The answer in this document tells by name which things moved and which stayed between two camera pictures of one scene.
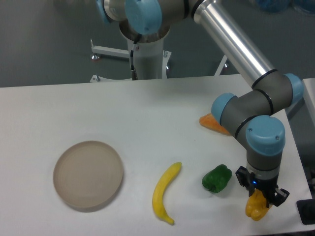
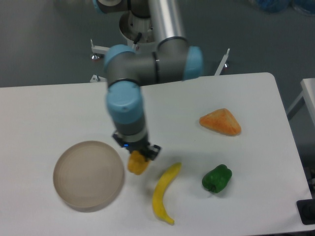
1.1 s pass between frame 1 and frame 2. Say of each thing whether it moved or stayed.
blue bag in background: stayed
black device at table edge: stayed
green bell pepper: stayed
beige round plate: stayed
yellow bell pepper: moved
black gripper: moved
